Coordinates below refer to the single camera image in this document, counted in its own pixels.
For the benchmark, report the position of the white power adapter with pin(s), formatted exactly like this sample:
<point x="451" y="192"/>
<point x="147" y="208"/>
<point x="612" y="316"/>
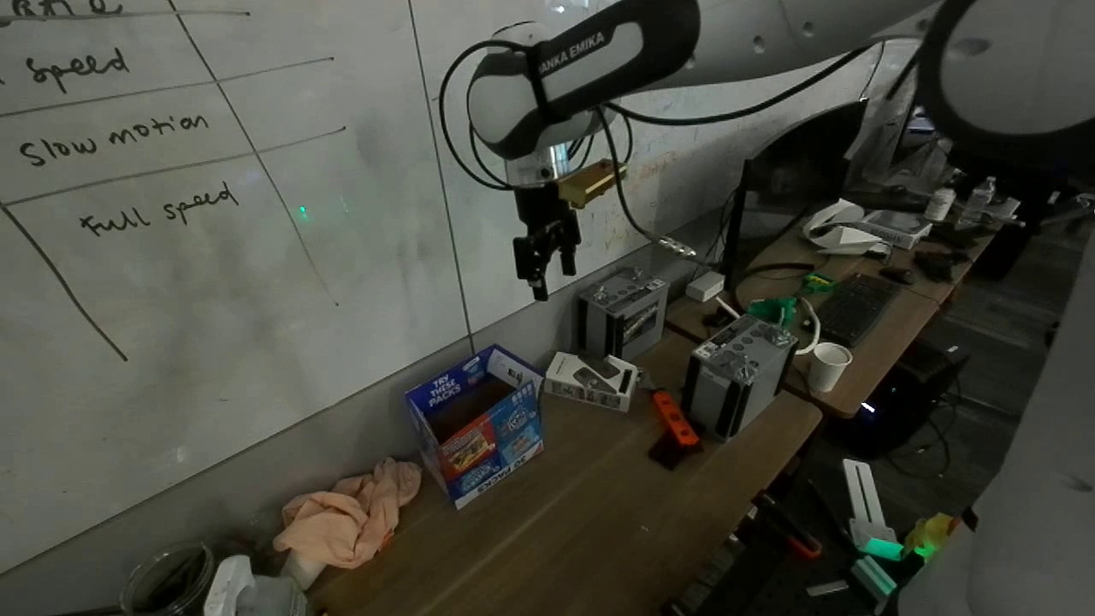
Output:
<point x="706" y="289"/>

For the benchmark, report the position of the crumpled white paper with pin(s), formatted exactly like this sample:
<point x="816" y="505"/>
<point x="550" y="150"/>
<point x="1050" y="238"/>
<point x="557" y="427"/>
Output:
<point x="844" y="238"/>

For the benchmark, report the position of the white paper cup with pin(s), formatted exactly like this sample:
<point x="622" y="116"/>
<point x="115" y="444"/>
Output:
<point x="828" y="368"/>

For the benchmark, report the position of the black computer case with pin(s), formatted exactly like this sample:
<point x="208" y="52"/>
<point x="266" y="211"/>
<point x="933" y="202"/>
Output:
<point x="907" y="398"/>

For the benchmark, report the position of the blue cardboard box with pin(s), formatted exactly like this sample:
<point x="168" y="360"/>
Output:
<point x="492" y="451"/>

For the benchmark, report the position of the black flat screen panel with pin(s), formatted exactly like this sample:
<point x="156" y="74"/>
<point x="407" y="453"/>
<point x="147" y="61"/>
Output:
<point x="787" y="192"/>

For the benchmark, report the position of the grey metal box, silver tape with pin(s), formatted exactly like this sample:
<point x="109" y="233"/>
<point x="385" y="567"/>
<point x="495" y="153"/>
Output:
<point x="736" y="379"/>

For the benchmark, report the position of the white plastic bag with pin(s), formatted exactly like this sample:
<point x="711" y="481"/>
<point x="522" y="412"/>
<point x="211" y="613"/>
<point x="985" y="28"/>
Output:
<point x="235" y="587"/>

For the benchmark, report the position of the whiteboard with handwriting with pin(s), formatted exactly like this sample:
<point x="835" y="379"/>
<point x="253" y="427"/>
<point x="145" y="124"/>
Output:
<point x="173" y="343"/>

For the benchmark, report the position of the pink cloth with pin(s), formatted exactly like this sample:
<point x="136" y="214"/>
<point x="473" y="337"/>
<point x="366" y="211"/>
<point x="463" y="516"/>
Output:
<point x="343" y="518"/>

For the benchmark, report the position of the clear plastic bottle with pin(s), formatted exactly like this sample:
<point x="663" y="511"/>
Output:
<point x="975" y="199"/>

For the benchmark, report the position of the white flat bracket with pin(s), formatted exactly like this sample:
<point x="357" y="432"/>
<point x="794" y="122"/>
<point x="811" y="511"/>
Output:
<point x="862" y="497"/>

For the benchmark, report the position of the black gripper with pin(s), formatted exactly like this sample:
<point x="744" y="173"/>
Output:
<point x="545" y="225"/>

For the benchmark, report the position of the yellow green tool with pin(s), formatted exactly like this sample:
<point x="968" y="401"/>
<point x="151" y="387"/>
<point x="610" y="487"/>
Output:
<point x="928" y="536"/>

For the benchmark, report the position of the teal green clamp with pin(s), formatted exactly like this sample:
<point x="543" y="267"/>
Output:
<point x="883" y="549"/>

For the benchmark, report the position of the glass jar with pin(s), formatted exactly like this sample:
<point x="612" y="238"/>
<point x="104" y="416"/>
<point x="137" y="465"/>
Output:
<point x="173" y="583"/>

